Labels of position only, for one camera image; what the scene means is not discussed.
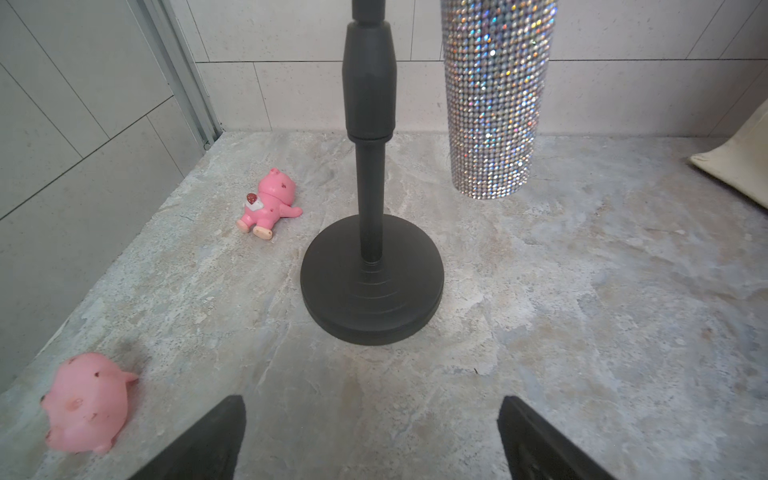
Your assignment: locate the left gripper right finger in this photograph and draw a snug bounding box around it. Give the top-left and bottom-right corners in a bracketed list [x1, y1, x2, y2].
[497, 396, 615, 480]

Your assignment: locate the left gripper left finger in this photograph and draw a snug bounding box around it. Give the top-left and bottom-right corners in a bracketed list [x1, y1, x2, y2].
[130, 395, 247, 480]

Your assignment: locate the pink toy figure near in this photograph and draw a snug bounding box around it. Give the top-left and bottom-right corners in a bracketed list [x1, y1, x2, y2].
[40, 352, 138, 455]

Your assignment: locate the pink toy figure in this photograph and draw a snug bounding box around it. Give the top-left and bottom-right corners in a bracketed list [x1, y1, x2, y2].
[236, 168, 303, 241]
[40, 352, 138, 455]

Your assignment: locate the black microphone stand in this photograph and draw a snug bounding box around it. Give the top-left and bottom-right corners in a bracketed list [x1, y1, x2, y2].
[300, 0, 444, 346]

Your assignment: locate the pink toy figure far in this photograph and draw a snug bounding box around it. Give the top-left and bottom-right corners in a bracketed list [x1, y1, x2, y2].
[236, 168, 303, 241]

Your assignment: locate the glitter microphone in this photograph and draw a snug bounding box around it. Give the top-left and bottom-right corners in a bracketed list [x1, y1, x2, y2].
[441, 0, 558, 200]

